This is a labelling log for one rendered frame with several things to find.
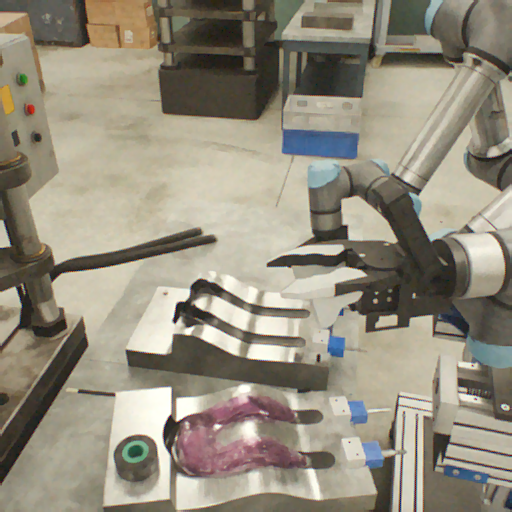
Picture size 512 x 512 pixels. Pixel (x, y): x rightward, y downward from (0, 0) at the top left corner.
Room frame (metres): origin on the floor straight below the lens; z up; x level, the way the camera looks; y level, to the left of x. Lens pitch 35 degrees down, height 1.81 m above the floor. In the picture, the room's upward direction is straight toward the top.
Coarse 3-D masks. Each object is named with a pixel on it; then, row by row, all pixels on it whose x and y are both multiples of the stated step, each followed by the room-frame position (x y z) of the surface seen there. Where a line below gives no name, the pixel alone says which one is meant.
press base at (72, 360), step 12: (84, 336) 1.19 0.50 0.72; (84, 348) 1.18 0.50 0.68; (72, 360) 1.11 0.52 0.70; (60, 372) 1.05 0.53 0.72; (60, 384) 1.03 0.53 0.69; (48, 396) 0.98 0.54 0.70; (36, 408) 0.93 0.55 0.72; (48, 408) 0.96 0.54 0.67; (36, 420) 0.91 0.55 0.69; (24, 432) 0.86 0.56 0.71; (12, 444) 0.82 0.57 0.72; (24, 444) 0.85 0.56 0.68; (12, 456) 0.80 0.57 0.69; (0, 468) 0.76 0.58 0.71; (0, 480) 0.75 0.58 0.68
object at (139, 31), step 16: (96, 0) 7.56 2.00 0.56; (112, 0) 7.51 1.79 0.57; (128, 0) 7.66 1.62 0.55; (144, 0) 7.67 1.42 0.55; (96, 16) 7.59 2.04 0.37; (112, 16) 7.54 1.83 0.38; (128, 16) 7.51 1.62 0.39; (144, 16) 7.46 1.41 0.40; (96, 32) 7.58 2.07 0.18; (112, 32) 7.53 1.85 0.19; (128, 32) 7.51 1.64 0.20; (144, 32) 7.46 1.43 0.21; (144, 48) 7.46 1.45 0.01
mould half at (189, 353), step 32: (160, 288) 1.23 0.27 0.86; (224, 288) 1.15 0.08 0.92; (160, 320) 1.10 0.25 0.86; (192, 320) 1.01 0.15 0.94; (256, 320) 1.07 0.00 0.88; (288, 320) 1.07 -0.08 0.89; (128, 352) 0.99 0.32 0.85; (160, 352) 0.98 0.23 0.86; (192, 352) 0.96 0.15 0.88; (224, 352) 0.94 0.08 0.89; (256, 352) 0.95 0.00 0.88; (288, 352) 0.95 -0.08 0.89; (288, 384) 0.92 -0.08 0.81; (320, 384) 0.90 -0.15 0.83
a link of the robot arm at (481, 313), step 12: (456, 300) 0.59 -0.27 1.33; (468, 300) 0.57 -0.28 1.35; (480, 300) 0.55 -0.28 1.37; (492, 300) 0.53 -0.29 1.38; (468, 312) 0.56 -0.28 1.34; (480, 312) 0.54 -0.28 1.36; (492, 312) 0.52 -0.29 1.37; (504, 312) 0.51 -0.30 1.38; (480, 324) 0.53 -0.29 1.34; (492, 324) 0.52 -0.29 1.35; (504, 324) 0.51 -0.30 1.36; (468, 336) 0.55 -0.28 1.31; (480, 336) 0.53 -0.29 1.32; (492, 336) 0.52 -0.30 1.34; (504, 336) 0.51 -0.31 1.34; (468, 348) 0.54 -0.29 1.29; (480, 348) 0.52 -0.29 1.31; (492, 348) 0.51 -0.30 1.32; (504, 348) 0.51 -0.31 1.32; (480, 360) 0.52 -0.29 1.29; (492, 360) 0.51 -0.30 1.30; (504, 360) 0.51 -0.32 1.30
